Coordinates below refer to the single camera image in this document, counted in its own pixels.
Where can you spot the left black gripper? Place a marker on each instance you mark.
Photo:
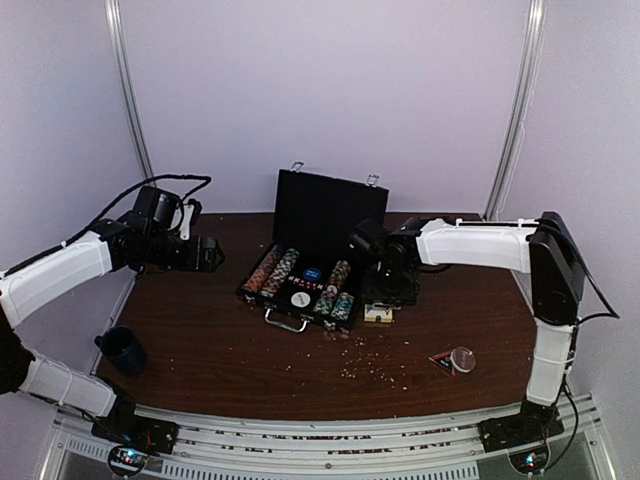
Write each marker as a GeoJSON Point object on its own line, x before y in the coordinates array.
{"type": "Point", "coordinates": [193, 262]}

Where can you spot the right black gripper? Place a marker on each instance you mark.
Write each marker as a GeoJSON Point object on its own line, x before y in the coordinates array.
{"type": "Point", "coordinates": [371, 291]}

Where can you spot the white playing card box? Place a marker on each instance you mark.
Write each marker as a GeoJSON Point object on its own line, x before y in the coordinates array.
{"type": "Point", "coordinates": [378, 314]}

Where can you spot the blue small blind button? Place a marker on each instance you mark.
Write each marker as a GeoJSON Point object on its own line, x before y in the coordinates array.
{"type": "Point", "coordinates": [312, 274]}

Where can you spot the black poker set case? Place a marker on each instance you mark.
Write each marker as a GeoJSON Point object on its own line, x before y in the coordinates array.
{"type": "Point", "coordinates": [315, 215]}

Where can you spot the white dealer button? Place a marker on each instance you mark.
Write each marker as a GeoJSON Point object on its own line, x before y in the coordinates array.
{"type": "Point", "coordinates": [300, 299]}

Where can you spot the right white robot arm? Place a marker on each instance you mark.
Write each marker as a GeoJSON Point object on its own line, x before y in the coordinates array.
{"type": "Point", "coordinates": [542, 248]}

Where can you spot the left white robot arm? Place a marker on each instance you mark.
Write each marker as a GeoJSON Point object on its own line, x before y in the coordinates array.
{"type": "Point", "coordinates": [103, 249]}

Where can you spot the right back chip row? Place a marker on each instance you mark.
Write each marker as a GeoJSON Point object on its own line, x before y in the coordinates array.
{"type": "Point", "coordinates": [339, 274]}

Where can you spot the orange chip row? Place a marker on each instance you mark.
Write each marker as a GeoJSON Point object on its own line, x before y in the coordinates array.
{"type": "Point", "coordinates": [261, 273]}

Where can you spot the teal chip row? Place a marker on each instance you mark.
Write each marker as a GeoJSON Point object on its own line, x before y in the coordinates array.
{"type": "Point", "coordinates": [342, 308]}

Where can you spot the green blue chip row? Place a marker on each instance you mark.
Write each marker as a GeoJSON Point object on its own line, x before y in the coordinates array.
{"type": "Point", "coordinates": [326, 301]}

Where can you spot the grey chip row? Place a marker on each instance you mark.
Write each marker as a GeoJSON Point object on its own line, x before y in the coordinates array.
{"type": "Point", "coordinates": [280, 273]}

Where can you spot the red dice row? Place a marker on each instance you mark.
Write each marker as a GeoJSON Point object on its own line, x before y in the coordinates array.
{"type": "Point", "coordinates": [304, 284]}

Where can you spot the red black triangular card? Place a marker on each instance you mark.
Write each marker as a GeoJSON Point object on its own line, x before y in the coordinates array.
{"type": "Point", "coordinates": [444, 362]}

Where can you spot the dark blue mug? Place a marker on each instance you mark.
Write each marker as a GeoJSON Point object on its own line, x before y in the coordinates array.
{"type": "Point", "coordinates": [123, 350]}

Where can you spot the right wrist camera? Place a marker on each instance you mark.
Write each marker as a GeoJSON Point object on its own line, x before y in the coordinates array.
{"type": "Point", "coordinates": [368, 240]}

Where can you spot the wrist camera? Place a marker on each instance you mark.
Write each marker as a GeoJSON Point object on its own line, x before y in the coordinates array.
{"type": "Point", "coordinates": [156, 211]}
{"type": "Point", "coordinates": [368, 240]}

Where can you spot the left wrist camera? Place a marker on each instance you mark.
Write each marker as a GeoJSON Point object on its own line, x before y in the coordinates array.
{"type": "Point", "coordinates": [156, 211]}

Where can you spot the front aluminium rail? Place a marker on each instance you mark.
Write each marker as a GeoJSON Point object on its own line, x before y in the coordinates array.
{"type": "Point", "coordinates": [445, 446]}

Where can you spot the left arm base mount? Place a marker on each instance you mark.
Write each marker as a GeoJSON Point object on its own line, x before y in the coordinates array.
{"type": "Point", "coordinates": [123, 425]}

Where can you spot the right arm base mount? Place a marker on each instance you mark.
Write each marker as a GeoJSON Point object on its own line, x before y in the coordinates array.
{"type": "Point", "coordinates": [520, 430]}

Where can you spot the left aluminium frame post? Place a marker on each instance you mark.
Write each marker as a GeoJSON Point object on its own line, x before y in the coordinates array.
{"type": "Point", "coordinates": [118, 41]}

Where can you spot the aluminium frame post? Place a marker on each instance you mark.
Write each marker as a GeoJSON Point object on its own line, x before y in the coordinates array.
{"type": "Point", "coordinates": [118, 41]}
{"type": "Point", "coordinates": [524, 91]}

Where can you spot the right aluminium frame post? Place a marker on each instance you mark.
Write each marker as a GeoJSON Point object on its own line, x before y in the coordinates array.
{"type": "Point", "coordinates": [524, 91]}

